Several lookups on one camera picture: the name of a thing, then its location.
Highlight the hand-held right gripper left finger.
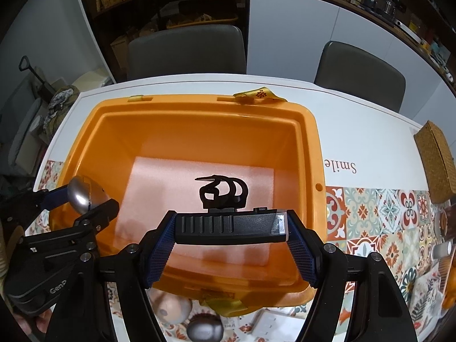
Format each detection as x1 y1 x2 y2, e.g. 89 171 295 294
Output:
44 211 177 342

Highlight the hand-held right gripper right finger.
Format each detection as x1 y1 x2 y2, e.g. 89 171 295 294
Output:
287 209 419 342

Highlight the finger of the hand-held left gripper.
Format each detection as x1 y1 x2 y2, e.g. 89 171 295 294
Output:
0 184 72 229
73 200 121 243

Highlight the silver bell dome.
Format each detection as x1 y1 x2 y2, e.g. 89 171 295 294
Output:
68 176 107 216

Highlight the silver metal ball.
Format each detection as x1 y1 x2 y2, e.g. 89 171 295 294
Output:
187 315 224 342

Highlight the orange plastic box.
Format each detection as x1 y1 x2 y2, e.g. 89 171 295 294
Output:
48 94 326 309

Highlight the beige wooden egg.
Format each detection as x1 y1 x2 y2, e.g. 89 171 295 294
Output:
151 288 193 325

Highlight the grey padded seat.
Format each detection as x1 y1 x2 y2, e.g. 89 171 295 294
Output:
7 100 41 172

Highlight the white flat box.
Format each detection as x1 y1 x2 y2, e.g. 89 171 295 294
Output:
249 308 310 342

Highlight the camouflage bag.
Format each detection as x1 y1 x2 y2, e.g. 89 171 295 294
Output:
43 85 81 139

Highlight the black hand truck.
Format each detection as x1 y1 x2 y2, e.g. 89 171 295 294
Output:
19 56 54 104

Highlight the cream storage box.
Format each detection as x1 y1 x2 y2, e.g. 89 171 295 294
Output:
73 71 116 93

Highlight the patterned tablecloth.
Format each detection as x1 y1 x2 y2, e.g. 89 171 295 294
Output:
34 74 456 342

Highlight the grey cup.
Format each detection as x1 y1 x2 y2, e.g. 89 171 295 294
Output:
433 241 455 259

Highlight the plate with snack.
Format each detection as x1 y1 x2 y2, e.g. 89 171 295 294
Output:
435 208 456 237

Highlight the woven straw box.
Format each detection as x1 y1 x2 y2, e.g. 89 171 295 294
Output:
413 120 456 203

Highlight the dark wooden shelf cabinet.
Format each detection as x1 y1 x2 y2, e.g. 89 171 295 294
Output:
75 0 250 82

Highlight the grey dining chair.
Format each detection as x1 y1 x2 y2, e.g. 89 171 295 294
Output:
126 25 247 81
313 41 407 113

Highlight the black clip mount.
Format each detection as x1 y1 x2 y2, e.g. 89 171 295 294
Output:
195 174 249 210

